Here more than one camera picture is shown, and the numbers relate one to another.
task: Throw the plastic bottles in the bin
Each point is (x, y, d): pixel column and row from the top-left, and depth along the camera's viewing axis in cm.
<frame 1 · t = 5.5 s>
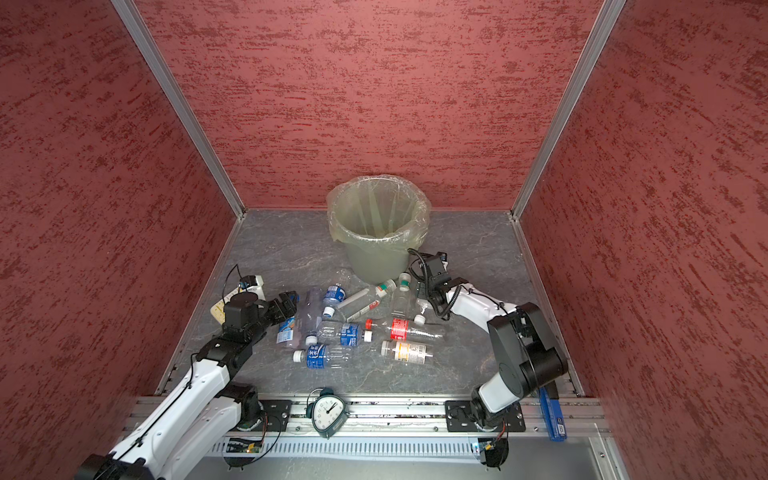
left hand: (285, 303, 85), fingers open
right hand: (427, 293, 94), fingers open
clear green bin liner: (377, 212, 103), point 16 cm above the table
clear crushed plastic bottle: (295, 329, 85), point 6 cm above the table
blue label bottle far: (334, 295, 92), point 6 cm above the table
green cap slim bottle: (369, 301, 96), point 2 cm above the table
green cap upright bottle: (402, 305, 95), point 2 cm above the table
red label bottle: (404, 330, 85), point 6 cm above the table
yellow label white cap bottle: (404, 351, 82), point 5 cm above the table
blue label bottle middle: (342, 334, 84), point 6 cm above the table
blue label bottle near: (325, 356, 81), point 6 cm above the table

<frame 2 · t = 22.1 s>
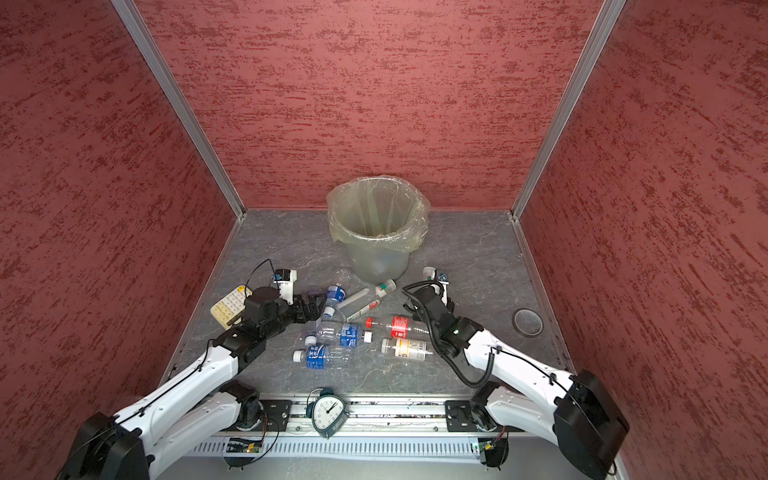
left hand: (314, 301, 84), fingers open
right hand: (422, 302, 84), fingers open
tape roll: (527, 322, 93), on the table
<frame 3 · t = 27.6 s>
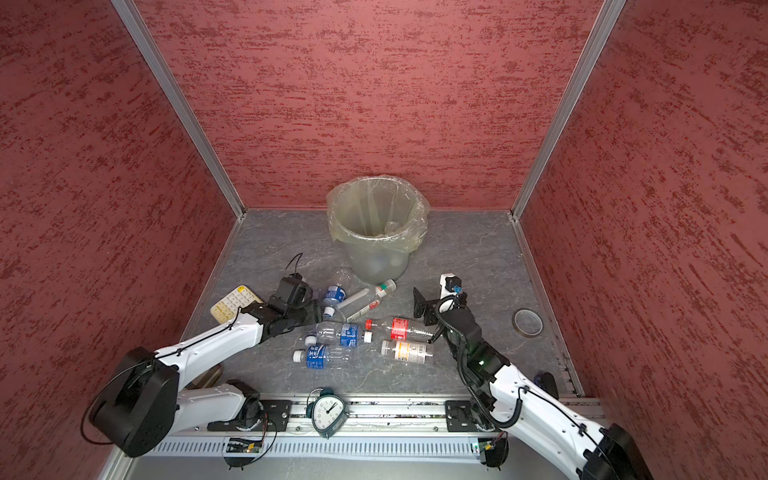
left hand: (311, 316, 89), fingers open
right hand: (426, 293, 79), fingers open
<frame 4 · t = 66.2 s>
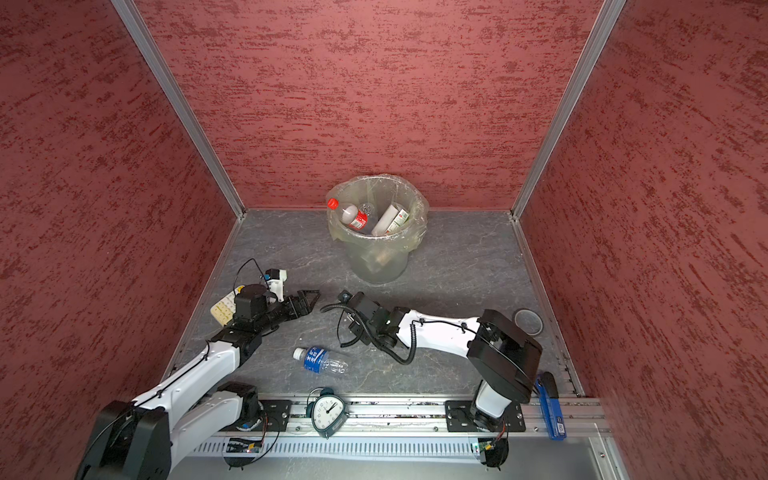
left hand: (310, 300, 86), fingers open
right hand: (362, 323, 85), fingers open
green cap slim bottle: (401, 218, 91), point 23 cm above the table
red label bottle: (354, 216, 90), point 24 cm above the table
blue label bottle near: (318, 360, 79), point 7 cm above the table
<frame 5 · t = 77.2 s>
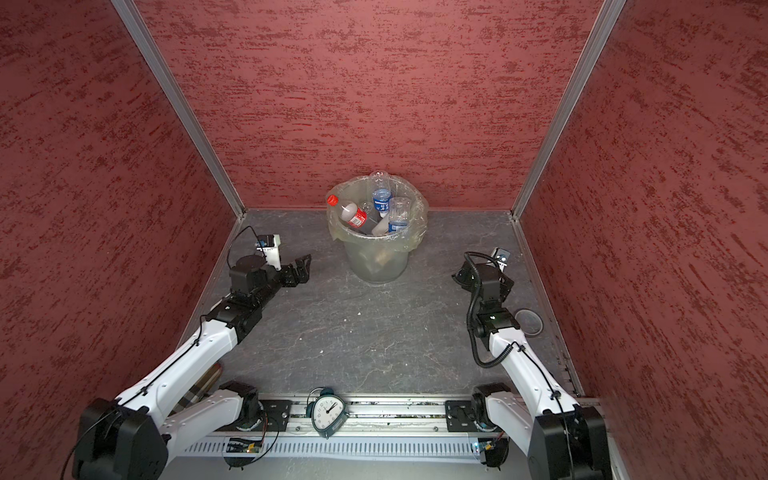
left hand: (295, 262, 82), fingers open
right hand: (478, 271, 84), fingers open
blue label bottle near: (381, 195, 94), point 25 cm above the table
